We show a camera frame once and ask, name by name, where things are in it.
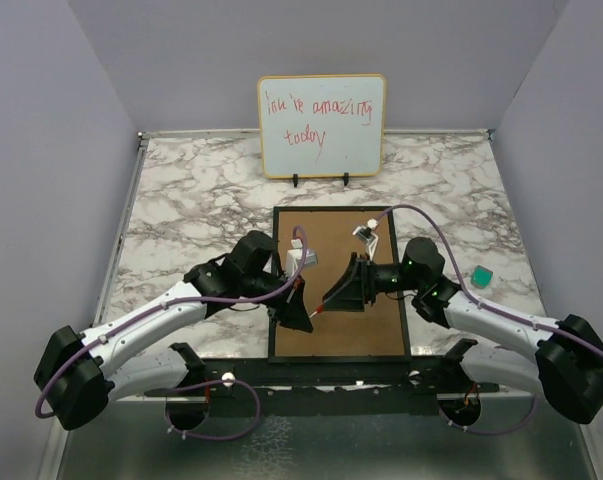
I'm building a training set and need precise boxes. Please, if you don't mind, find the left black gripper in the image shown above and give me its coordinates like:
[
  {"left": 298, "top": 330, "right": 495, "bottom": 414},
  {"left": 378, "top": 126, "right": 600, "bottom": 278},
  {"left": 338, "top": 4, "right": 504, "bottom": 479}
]
[{"left": 241, "top": 269, "right": 314, "bottom": 332}]

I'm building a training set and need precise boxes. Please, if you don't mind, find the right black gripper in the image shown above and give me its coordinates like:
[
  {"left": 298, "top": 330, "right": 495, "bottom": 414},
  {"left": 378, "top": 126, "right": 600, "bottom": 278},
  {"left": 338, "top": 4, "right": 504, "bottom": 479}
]
[{"left": 322, "top": 252, "right": 423, "bottom": 312}]

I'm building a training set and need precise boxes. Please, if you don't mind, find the black picture frame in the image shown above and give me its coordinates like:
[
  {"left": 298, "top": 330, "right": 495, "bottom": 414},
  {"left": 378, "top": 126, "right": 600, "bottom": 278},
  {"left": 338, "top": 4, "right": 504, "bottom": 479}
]
[{"left": 268, "top": 206, "right": 411, "bottom": 363}]

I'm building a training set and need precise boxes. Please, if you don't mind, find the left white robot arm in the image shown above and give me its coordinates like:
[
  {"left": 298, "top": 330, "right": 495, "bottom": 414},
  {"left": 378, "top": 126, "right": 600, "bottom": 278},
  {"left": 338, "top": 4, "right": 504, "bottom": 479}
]
[{"left": 33, "top": 226, "right": 313, "bottom": 431}]

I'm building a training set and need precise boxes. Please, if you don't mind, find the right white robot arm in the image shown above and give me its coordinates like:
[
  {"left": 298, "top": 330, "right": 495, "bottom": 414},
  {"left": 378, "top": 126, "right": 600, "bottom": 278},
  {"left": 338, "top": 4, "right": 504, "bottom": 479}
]
[{"left": 322, "top": 237, "right": 603, "bottom": 424}]

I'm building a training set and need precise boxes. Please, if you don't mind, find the black whiteboard stand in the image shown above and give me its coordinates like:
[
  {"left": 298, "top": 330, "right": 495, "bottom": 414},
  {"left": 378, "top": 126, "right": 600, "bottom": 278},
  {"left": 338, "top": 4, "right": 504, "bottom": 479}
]
[{"left": 291, "top": 172, "right": 351, "bottom": 188}]

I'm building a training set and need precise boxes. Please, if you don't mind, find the teal green eraser block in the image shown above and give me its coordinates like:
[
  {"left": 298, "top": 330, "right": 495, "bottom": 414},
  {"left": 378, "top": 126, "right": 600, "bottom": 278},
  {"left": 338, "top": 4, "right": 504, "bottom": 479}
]
[{"left": 470, "top": 265, "right": 493, "bottom": 289}]

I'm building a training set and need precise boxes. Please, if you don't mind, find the yellow-framed whiteboard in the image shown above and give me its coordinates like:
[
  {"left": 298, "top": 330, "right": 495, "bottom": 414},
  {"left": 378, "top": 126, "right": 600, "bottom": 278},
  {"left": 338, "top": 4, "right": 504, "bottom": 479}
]
[{"left": 257, "top": 74, "right": 387, "bottom": 179}]

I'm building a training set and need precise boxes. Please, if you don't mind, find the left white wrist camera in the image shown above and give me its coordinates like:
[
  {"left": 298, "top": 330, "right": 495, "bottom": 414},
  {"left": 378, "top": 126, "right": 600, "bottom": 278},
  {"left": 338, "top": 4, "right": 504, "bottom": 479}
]
[{"left": 285, "top": 238, "right": 319, "bottom": 277}]

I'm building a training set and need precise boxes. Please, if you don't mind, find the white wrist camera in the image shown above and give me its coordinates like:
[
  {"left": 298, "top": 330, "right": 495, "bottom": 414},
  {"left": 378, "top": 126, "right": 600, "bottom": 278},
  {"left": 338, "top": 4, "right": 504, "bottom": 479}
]
[
  {"left": 352, "top": 218, "right": 379, "bottom": 260},
  {"left": 285, "top": 238, "right": 319, "bottom": 277}
]

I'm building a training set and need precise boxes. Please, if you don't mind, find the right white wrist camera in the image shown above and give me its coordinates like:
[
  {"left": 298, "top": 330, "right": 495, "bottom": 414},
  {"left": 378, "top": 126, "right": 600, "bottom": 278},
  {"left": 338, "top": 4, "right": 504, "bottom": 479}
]
[{"left": 352, "top": 218, "right": 379, "bottom": 260}]

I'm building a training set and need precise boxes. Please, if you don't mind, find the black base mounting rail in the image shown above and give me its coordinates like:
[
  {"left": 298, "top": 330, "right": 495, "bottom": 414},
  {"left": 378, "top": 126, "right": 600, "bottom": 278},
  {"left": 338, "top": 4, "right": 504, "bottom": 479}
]
[{"left": 148, "top": 355, "right": 497, "bottom": 417}]

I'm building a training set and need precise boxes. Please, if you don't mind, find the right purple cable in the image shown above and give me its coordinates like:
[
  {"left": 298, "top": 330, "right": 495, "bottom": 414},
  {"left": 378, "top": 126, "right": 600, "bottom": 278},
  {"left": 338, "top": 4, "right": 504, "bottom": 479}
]
[{"left": 368, "top": 204, "right": 603, "bottom": 436}]

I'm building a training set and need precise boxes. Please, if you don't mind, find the aluminium table edge rail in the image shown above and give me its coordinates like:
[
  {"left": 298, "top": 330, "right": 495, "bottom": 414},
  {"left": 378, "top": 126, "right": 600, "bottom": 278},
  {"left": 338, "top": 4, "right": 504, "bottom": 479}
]
[{"left": 77, "top": 132, "right": 149, "bottom": 337}]

